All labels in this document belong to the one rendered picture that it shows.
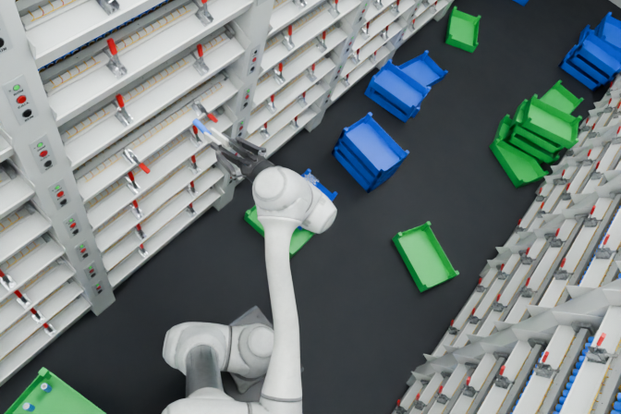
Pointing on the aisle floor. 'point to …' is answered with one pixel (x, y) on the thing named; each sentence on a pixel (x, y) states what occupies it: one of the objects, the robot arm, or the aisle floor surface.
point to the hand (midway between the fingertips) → (216, 139)
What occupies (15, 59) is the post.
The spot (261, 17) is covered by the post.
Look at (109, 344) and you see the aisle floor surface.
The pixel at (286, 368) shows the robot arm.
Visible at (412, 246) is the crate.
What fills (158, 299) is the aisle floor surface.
